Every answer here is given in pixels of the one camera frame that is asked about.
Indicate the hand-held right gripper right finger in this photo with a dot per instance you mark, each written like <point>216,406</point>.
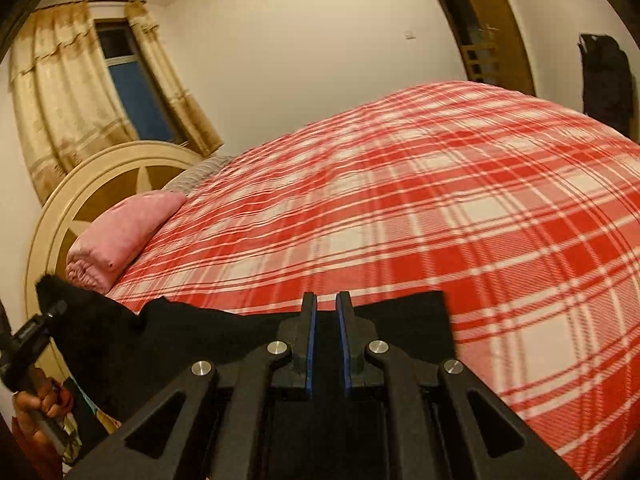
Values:
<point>344,350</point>

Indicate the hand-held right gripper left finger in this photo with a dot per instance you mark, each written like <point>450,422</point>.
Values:
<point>310,350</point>

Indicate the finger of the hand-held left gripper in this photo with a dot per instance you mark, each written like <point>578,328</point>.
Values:
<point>54,312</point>

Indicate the black pants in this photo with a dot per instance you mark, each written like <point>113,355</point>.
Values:
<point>150,350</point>

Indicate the person's left forearm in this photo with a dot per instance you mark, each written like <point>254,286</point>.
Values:
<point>30,462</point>

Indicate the person's left hand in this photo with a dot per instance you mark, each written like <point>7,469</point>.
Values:
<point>42,402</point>

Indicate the pink folded quilt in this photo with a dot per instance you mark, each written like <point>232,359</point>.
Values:
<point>120,235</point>

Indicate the cream wooden headboard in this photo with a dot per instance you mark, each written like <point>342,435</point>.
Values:
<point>55,210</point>

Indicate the colourful cloth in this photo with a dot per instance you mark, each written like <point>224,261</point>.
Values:
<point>95,420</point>

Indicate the bed with red plaid sheet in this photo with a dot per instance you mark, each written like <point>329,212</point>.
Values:
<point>450,210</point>

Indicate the grey pillow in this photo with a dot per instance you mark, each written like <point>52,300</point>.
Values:
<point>200,172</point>

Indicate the beige patterned curtain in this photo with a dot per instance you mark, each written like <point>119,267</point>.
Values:
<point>60,100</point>
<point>170,85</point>

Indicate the window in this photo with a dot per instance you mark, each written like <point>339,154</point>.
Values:
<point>135,95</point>

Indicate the wooden chair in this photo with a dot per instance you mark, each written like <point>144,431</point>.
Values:
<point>480,52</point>

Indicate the wooden door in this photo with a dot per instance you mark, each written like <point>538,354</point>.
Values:
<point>510,35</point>

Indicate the black bag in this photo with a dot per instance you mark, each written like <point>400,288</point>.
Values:
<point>605,80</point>

